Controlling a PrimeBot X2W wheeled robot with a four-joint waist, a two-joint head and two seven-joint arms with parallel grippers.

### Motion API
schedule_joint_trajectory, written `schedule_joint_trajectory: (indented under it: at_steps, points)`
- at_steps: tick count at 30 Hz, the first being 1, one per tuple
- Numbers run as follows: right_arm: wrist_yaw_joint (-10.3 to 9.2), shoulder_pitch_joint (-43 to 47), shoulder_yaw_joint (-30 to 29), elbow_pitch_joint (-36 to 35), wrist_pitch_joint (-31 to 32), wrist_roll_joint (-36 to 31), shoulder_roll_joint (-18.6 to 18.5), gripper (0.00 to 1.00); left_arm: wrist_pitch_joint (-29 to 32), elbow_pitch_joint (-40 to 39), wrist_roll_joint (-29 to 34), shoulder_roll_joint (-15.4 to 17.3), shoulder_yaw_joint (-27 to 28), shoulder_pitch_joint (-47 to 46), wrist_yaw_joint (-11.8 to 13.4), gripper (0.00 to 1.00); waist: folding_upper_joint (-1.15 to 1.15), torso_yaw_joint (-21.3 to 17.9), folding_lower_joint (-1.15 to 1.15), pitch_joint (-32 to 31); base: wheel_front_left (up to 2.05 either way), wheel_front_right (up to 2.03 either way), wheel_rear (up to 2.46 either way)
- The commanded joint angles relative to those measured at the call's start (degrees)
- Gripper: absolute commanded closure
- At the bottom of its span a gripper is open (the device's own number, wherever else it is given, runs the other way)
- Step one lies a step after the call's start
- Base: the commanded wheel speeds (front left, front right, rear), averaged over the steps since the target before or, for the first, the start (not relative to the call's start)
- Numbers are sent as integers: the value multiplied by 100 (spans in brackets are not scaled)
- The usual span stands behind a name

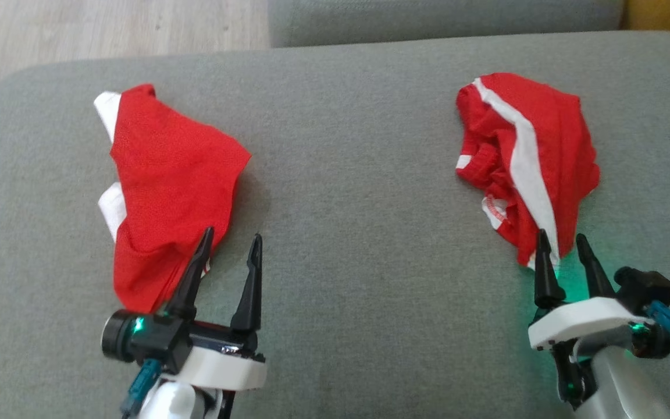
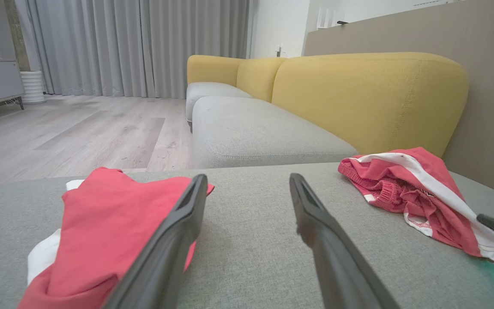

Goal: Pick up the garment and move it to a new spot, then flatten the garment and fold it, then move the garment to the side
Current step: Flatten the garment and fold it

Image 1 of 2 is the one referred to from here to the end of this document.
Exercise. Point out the grey sofa section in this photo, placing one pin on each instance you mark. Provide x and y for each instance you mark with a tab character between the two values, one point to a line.
428	17

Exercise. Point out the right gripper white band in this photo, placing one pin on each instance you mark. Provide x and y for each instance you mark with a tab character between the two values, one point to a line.
585	320

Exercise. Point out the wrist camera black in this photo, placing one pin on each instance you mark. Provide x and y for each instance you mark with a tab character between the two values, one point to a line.
646	288
117	337

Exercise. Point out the yellow cushion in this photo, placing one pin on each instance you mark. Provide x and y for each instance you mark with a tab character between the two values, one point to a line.
666	14

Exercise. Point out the red shorts with white stripe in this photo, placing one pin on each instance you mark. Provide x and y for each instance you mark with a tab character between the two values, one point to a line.
562	145

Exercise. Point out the grey sofa seat cushion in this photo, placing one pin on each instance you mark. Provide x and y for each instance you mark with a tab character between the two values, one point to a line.
358	233

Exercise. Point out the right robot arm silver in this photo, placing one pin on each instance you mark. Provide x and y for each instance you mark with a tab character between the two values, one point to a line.
626	384

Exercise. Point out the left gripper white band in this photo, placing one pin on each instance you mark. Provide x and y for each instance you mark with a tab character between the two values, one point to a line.
218	364

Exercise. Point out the red shirt with white sleeves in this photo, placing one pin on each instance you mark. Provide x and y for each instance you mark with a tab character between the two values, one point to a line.
172	174

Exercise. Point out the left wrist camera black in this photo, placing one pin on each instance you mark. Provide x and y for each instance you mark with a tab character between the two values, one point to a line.
117	337

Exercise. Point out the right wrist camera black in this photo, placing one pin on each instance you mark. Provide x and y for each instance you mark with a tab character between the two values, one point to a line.
646	288

